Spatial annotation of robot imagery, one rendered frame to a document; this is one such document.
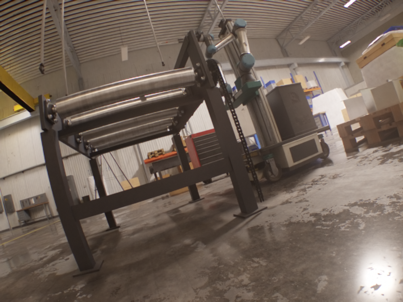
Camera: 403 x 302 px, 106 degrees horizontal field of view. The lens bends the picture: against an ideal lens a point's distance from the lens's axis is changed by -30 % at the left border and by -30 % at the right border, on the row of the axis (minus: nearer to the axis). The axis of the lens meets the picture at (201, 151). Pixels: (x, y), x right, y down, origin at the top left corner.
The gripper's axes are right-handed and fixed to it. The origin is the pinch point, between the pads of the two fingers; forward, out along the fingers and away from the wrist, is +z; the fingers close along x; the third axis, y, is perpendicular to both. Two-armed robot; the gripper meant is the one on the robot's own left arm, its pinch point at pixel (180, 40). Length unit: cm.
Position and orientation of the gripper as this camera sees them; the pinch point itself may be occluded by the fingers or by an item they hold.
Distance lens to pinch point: 197.7
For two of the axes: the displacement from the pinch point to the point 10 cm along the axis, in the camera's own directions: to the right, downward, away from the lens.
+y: -2.8, 1.6, 9.5
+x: -3.1, -9.5, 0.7
